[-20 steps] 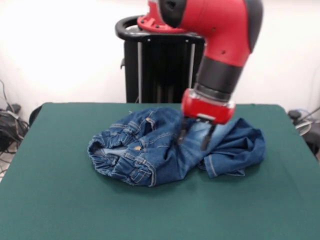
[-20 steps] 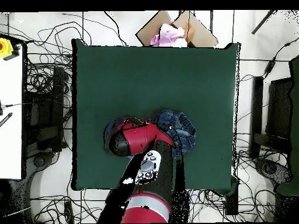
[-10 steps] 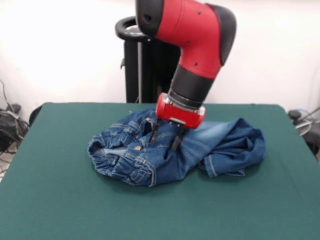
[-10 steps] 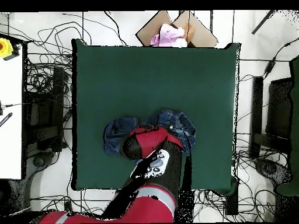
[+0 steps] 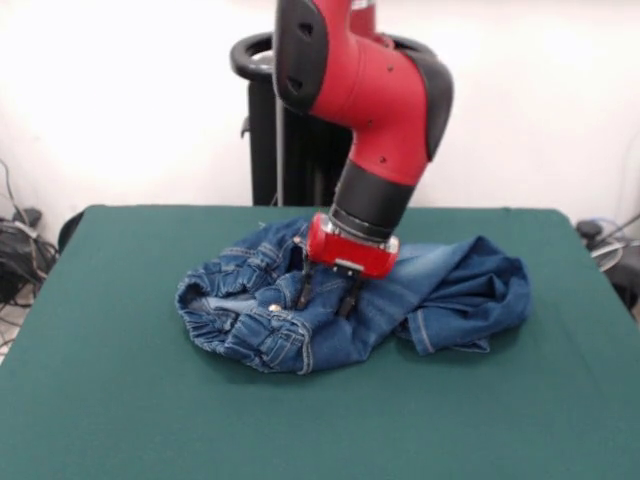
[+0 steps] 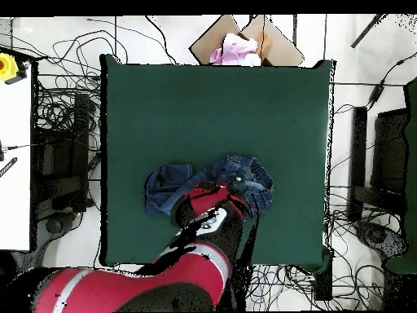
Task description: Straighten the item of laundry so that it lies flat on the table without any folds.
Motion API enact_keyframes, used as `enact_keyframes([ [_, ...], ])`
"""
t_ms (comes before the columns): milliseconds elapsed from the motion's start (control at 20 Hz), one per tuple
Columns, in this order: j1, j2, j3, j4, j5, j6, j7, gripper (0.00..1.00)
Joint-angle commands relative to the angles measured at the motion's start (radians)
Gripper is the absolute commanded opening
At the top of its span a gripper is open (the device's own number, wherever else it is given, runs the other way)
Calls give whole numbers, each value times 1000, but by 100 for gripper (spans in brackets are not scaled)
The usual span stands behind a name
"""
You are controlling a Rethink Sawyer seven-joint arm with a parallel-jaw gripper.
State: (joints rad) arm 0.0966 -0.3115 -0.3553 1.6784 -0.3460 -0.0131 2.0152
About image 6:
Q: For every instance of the blue denim jeans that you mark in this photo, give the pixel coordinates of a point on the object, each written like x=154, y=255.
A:
x=163, y=186

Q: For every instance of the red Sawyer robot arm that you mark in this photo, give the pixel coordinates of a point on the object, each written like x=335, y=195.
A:
x=130, y=287

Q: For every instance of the dark green table cloth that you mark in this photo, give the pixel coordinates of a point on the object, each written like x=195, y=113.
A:
x=195, y=114

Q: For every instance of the pink cloth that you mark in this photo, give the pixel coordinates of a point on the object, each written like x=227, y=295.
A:
x=234, y=49

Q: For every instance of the brown cardboard box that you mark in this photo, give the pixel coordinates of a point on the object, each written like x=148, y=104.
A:
x=208, y=42

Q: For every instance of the black equipment rack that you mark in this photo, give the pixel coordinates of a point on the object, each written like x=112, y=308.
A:
x=81, y=130

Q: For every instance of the black stand beside table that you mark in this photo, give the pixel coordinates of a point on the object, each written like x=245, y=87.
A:
x=322, y=287

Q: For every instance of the white table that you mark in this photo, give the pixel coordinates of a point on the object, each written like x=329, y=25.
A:
x=14, y=195

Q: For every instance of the black rod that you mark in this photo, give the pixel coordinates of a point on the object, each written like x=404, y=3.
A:
x=365, y=32

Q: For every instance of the yellow emergency stop button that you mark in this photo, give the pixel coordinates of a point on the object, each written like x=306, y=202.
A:
x=8, y=67

